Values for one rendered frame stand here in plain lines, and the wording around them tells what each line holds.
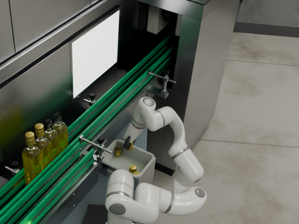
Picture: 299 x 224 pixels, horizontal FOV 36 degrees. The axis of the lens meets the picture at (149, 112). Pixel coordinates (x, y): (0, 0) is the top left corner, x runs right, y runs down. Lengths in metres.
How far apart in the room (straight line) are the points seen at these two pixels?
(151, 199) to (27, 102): 0.65
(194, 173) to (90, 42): 0.80
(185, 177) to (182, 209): 0.17
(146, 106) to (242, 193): 1.54
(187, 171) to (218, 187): 1.43
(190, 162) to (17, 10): 0.87
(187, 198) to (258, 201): 1.54
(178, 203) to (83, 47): 0.86
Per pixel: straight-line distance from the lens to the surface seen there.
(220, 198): 3.18
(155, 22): 2.73
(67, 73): 2.09
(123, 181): 1.65
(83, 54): 2.16
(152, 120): 1.84
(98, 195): 2.10
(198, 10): 2.44
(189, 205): 1.73
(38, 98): 1.97
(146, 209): 1.63
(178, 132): 1.90
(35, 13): 1.83
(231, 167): 3.40
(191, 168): 1.82
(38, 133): 1.82
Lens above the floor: 2.35
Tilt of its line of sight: 39 degrees down
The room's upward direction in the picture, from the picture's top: 6 degrees clockwise
